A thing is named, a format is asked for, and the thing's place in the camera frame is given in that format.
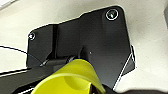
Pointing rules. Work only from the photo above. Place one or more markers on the dark grey robot base plate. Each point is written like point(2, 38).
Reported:
point(106, 43)

